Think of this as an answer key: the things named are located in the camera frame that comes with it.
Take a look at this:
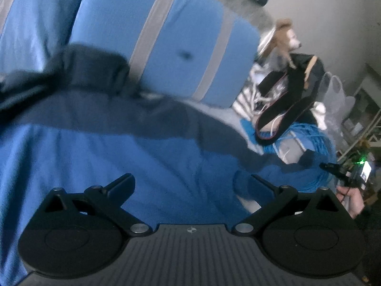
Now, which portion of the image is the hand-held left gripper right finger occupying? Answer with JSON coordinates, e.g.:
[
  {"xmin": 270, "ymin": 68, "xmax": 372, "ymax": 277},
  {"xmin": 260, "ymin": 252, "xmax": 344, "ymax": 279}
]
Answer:
[{"xmin": 233, "ymin": 174, "xmax": 341, "ymax": 236}]

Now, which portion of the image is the blue and navy fleece jacket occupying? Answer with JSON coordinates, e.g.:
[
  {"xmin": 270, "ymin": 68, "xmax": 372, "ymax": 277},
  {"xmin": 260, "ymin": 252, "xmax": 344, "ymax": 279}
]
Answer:
[{"xmin": 0, "ymin": 44, "xmax": 328, "ymax": 286}]

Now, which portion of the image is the large blue grey-striped pillow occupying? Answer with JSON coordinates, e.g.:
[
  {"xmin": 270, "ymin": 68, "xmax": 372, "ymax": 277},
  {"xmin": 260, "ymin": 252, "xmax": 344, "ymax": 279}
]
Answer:
[{"xmin": 0, "ymin": 0, "xmax": 100, "ymax": 76}]

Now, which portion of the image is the person's right forearm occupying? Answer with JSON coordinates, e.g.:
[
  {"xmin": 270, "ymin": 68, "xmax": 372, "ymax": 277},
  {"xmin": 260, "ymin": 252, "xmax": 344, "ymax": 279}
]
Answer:
[{"xmin": 356, "ymin": 205, "xmax": 381, "ymax": 271}]

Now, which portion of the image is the white shelf unit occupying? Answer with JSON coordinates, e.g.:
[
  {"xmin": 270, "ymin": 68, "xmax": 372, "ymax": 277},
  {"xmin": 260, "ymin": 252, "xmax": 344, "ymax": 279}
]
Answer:
[{"xmin": 336, "ymin": 62, "xmax": 381, "ymax": 163}]

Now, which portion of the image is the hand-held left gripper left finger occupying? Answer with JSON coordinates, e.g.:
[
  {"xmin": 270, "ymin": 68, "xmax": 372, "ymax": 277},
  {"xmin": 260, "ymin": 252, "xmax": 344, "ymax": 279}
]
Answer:
[{"xmin": 43, "ymin": 173, "xmax": 152, "ymax": 237}]

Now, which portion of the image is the white black-striped cloth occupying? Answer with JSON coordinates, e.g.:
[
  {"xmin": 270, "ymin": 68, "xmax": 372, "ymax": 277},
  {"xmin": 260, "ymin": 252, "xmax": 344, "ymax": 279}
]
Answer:
[{"xmin": 231, "ymin": 62, "xmax": 288, "ymax": 123}]

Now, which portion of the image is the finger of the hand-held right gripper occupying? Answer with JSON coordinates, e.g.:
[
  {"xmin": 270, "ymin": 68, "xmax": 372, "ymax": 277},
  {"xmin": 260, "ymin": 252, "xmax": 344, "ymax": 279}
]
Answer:
[{"xmin": 319, "ymin": 162, "xmax": 346, "ymax": 177}]

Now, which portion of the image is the brown teddy bear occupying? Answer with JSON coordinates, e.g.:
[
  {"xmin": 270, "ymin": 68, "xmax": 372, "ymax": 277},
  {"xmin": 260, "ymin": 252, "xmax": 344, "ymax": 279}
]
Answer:
[{"xmin": 262, "ymin": 19, "xmax": 303, "ymax": 70}]

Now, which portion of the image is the person's right hand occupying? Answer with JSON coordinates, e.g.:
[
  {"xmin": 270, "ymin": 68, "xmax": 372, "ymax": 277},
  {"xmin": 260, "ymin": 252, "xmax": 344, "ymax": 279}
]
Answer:
[{"xmin": 337, "ymin": 185, "xmax": 366, "ymax": 220}]

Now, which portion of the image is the black bag with strap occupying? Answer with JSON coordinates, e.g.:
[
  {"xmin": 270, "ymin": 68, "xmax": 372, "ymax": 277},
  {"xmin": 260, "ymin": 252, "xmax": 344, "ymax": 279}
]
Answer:
[{"xmin": 255, "ymin": 53, "xmax": 327, "ymax": 147}]

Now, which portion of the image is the blue cable coil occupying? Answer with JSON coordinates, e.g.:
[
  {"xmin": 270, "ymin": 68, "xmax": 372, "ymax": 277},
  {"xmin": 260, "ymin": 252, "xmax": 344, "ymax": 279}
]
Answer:
[{"xmin": 241, "ymin": 118, "xmax": 339, "ymax": 194}]

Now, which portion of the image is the clear plastic bag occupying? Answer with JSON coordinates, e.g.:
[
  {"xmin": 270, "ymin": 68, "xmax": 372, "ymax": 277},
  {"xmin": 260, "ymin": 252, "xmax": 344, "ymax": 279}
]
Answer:
[{"xmin": 315, "ymin": 71, "xmax": 355, "ymax": 133}]

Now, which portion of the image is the small blue grey-striped pillow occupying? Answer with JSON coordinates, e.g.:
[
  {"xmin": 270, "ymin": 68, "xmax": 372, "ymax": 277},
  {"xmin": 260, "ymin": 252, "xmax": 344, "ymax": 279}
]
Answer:
[{"xmin": 70, "ymin": 0, "xmax": 260, "ymax": 110}]

